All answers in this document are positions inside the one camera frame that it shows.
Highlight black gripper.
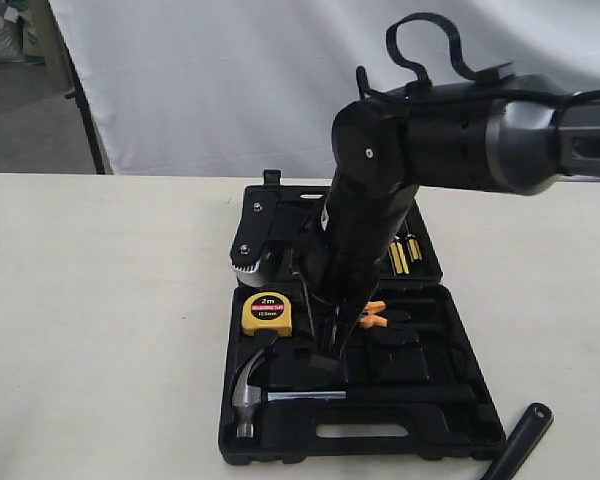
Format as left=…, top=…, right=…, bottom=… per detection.
left=296, top=179, right=415, bottom=372

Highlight claw hammer black grip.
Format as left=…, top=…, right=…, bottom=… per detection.
left=230, top=344, right=476, bottom=440

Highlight black adjustable wrench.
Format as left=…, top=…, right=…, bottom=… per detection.
left=481, top=402, right=554, bottom=480

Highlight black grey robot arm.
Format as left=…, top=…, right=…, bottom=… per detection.
left=296, top=75, right=600, bottom=371

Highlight black plastic tool case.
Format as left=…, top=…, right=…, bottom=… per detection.
left=217, top=168, right=507, bottom=468

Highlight yellow tape measure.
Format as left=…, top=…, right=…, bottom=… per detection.
left=241, top=291, right=292, bottom=337

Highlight white backdrop cloth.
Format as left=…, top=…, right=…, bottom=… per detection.
left=51, top=1, right=600, bottom=177

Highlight black backdrop stand pole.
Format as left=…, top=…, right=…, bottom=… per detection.
left=59, top=34, right=107, bottom=175

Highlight white sack in background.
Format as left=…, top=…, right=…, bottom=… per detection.
left=0, top=0, right=30, bottom=63

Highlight orange handled pliers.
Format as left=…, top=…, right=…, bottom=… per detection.
left=358, top=301, right=388, bottom=329

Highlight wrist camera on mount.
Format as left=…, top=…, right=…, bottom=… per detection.
left=230, top=185, right=327, bottom=287

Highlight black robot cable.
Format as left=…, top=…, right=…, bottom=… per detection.
left=354, top=12, right=600, bottom=116

